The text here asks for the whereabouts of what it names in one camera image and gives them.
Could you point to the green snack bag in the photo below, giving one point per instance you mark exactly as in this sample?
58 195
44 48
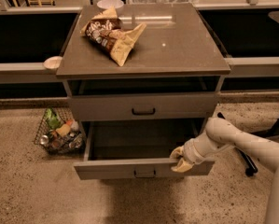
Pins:
52 119

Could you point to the grey drawer cabinet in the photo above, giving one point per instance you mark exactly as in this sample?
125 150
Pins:
175 54

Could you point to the grey drawer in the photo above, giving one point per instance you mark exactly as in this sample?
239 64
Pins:
143 106
137 148

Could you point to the wire basket with groceries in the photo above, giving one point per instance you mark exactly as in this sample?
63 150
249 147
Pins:
65 139

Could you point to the brown chip bag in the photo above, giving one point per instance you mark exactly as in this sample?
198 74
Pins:
105 30

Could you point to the silver soda can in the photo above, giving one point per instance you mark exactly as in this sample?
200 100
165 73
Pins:
44 140

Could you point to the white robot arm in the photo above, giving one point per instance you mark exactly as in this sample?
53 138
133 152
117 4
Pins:
219 134

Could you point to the small white bowl on rail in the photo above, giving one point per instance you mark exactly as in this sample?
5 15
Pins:
53 63

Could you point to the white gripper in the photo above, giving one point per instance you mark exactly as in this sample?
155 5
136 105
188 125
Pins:
189 154

